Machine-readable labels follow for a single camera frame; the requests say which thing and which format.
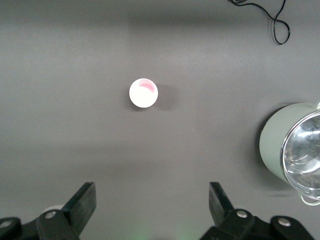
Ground steel pot with lid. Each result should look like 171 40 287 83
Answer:
259 101 320 207

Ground thin black cable on table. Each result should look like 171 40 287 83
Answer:
228 0 291 46

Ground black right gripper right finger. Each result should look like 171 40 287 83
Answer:
199 181 315 240

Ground pink plastic cup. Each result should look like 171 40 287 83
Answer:
128 78 159 109

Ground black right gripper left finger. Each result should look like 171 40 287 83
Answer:
0 181 97 240

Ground glass lid with steel rim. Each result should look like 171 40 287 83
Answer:
279 111 320 201

